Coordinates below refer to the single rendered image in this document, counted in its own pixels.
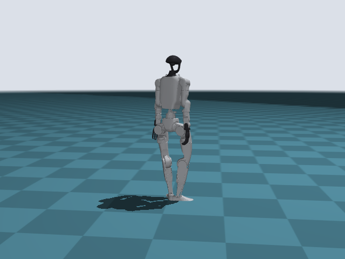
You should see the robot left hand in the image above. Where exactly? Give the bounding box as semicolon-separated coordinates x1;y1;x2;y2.
152;120;158;140

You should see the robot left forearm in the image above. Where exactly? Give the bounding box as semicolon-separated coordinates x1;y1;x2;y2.
154;105;162;125

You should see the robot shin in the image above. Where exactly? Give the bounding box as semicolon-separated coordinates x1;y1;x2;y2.
176;160;189;198
162;158;173;195

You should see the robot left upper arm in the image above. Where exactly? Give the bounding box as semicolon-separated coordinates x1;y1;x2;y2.
155;78;161;106

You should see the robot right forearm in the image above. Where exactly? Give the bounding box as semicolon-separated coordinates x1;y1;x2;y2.
182;100;191;128

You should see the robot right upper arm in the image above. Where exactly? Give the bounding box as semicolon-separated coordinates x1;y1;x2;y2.
179;78;190;108

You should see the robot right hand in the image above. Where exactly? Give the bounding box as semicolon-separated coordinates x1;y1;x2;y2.
182;123;190;145

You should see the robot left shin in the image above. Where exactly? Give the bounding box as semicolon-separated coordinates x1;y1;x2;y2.
162;158;173;195

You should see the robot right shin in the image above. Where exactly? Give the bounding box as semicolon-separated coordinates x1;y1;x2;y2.
176;160;189;198

